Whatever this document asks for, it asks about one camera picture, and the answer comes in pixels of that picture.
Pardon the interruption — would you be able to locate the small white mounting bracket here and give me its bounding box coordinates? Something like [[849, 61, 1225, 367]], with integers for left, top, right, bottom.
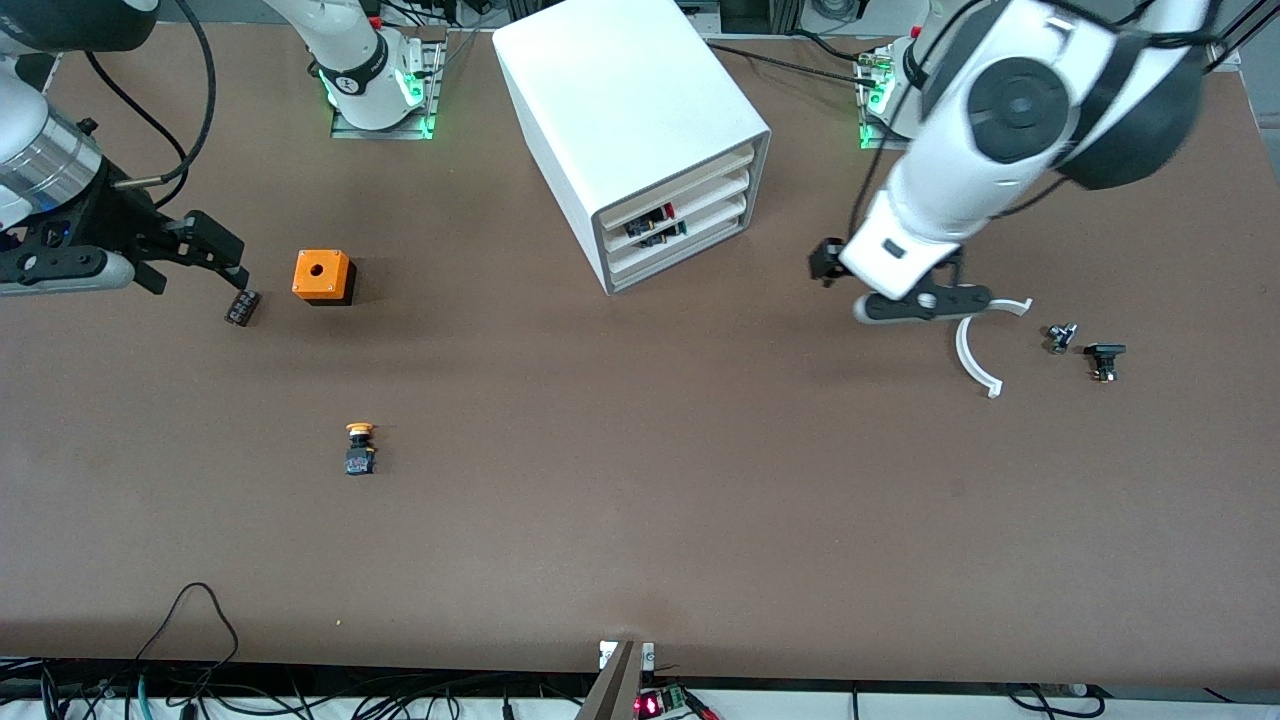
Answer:
[[598, 640, 657, 672]]

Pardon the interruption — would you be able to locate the short black coiled cable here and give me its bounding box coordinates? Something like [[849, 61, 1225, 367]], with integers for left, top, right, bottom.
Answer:
[[1004, 683, 1107, 720]]

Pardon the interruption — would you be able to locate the circuit board with red light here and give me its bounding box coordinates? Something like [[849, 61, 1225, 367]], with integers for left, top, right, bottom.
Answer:
[[634, 684, 693, 720]]

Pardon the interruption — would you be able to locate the orange button enclosure box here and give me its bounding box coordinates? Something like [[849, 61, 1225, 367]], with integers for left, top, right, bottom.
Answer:
[[292, 250, 357, 307]]

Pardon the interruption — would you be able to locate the thick black power cable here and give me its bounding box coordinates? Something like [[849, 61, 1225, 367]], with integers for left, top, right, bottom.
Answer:
[[703, 40, 881, 91]]

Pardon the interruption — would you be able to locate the thin black looped cable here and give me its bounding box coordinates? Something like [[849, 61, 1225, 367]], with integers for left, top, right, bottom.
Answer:
[[135, 582, 241, 691]]

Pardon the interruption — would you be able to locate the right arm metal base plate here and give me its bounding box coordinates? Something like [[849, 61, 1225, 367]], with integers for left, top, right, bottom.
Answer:
[[330, 38, 446, 141]]

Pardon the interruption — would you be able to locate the white curved plastic clip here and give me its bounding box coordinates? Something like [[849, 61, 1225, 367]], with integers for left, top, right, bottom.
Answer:
[[955, 298, 1034, 399]]

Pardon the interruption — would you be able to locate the yellow mushroom push button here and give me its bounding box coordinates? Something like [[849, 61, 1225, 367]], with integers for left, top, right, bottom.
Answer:
[[344, 422, 378, 478]]

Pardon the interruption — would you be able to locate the grey camera mounting post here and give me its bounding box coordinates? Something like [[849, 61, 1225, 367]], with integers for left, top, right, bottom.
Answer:
[[575, 641, 643, 720]]

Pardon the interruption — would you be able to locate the tangled black cable bundle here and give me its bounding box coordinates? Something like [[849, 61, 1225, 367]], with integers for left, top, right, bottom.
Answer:
[[0, 655, 591, 720]]

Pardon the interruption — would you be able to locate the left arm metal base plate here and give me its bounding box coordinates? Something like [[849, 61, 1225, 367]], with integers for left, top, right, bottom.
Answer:
[[856, 50, 926, 151]]

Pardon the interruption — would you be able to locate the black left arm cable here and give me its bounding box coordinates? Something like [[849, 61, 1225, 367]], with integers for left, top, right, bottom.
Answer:
[[848, 0, 1280, 246]]

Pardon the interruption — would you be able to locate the red mushroom push button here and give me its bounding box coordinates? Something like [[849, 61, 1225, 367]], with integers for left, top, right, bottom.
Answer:
[[626, 202, 678, 239]]

